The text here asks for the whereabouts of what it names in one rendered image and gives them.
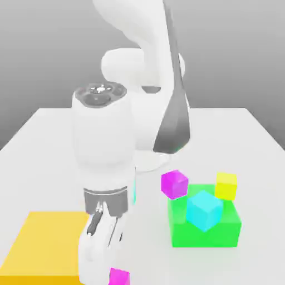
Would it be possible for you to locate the large yellow box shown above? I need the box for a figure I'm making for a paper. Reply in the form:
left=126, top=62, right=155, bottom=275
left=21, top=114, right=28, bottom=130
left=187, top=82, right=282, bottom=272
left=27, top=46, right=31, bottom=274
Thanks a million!
left=0, top=211, right=90, bottom=285

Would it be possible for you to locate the small cyan cube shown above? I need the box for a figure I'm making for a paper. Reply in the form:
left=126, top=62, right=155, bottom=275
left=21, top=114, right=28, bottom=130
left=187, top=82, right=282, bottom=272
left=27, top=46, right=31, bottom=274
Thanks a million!
left=185, top=189, right=224, bottom=233

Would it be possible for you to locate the large green box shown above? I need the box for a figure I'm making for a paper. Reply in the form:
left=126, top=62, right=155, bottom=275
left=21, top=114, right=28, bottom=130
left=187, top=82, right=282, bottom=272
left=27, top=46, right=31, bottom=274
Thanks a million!
left=167, top=183, right=243, bottom=248

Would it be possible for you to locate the small magenta cube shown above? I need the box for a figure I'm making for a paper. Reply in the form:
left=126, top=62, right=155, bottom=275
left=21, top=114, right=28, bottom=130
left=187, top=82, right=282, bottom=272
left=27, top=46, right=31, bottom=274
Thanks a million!
left=109, top=267, right=130, bottom=285
left=160, top=169, right=189, bottom=200

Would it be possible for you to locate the small yellow cube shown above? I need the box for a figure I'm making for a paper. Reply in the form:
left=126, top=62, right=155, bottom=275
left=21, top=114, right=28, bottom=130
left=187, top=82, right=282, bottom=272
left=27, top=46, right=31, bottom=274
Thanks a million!
left=214, top=171, right=238, bottom=201

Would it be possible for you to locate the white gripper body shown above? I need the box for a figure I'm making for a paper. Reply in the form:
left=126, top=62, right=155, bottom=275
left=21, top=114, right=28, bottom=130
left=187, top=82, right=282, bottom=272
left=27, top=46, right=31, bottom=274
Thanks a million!
left=78, top=213, right=131, bottom=285

